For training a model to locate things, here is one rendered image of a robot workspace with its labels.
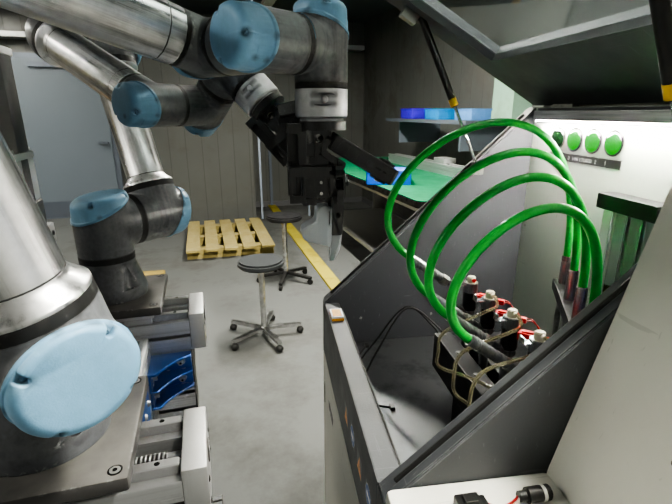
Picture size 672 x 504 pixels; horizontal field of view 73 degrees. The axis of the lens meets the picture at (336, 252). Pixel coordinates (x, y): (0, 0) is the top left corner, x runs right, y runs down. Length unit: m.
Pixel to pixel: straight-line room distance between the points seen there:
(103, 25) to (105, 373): 0.38
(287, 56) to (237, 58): 0.07
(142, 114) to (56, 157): 6.54
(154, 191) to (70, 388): 0.72
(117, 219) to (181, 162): 5.19
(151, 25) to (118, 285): 0.61
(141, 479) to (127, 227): 0.56
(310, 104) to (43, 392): 0.45
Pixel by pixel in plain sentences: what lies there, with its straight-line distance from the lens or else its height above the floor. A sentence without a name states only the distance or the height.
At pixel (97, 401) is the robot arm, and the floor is 1.18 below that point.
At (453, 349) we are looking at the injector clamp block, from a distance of 0.96.
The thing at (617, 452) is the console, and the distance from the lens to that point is 0.63.
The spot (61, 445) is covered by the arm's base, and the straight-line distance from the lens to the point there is 0.66.
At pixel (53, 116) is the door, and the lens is 7.35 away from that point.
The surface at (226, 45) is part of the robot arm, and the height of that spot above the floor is 1.51.
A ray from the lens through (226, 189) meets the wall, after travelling 6.29.
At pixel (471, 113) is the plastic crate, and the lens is 3.92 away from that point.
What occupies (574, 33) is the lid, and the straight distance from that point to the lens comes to 0.96.
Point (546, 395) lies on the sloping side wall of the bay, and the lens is 0.65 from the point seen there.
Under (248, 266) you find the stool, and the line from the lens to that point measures 2.81.
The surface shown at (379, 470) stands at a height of 0.95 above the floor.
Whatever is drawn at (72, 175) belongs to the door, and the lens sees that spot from 7.37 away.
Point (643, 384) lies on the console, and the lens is 0.61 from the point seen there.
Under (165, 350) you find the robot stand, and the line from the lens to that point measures 1.14.
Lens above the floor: 1.44
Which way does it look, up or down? 17 degrees down
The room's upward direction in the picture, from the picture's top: straight up
